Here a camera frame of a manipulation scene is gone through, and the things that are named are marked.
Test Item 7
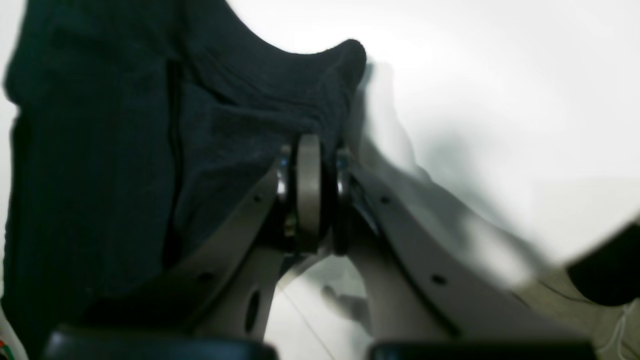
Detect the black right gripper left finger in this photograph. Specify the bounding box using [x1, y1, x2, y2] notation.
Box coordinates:
[45, 134, 322, 360]

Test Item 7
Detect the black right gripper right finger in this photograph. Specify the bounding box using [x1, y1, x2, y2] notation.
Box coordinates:
[334, 148, 595, 360]

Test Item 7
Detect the black T-shirt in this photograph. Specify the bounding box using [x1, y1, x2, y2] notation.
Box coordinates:
[1, 0, 367, 360]

